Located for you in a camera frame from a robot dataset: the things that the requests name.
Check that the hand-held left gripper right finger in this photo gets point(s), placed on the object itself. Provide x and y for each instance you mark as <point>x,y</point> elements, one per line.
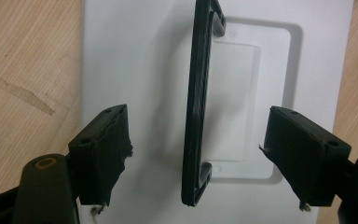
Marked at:
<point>307,155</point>

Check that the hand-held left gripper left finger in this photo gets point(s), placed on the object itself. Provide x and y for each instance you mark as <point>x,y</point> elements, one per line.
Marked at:
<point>101,155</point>

